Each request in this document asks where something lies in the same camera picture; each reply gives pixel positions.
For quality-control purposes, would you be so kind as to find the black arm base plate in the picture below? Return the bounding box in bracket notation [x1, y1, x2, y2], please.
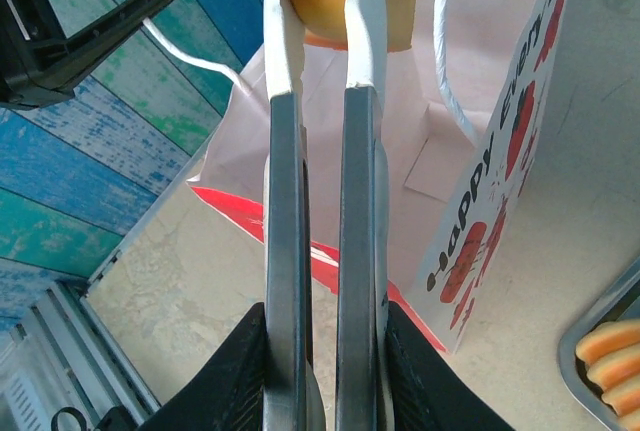
[49, 403, 166, 431]

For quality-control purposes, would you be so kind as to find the long many-ridged fake bread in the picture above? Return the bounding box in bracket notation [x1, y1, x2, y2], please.
[574, 319, 640, 418]

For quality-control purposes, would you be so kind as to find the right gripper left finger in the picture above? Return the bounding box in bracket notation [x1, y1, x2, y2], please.
[139, 301, 270, 431]

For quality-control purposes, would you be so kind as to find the grey metal tray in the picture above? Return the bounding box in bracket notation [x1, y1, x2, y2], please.
[557, 255, 640, 431]

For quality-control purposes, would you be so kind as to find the aluminium table side rail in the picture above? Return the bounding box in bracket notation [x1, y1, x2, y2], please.
[82, 143, 211, 302]

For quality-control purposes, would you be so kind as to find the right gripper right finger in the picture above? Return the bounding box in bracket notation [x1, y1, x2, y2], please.
[383, 299, 515, 431]

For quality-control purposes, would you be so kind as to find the aluminium mounting rail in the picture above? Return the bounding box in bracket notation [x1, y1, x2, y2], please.
[27, 278, 166, 431]

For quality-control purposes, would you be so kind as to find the slotted grey cable duct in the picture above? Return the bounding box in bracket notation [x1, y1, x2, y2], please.
[0, 345, 56, 431]

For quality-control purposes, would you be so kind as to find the red and white paper bag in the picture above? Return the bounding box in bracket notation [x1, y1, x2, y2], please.
[122, 0, 577, 357]

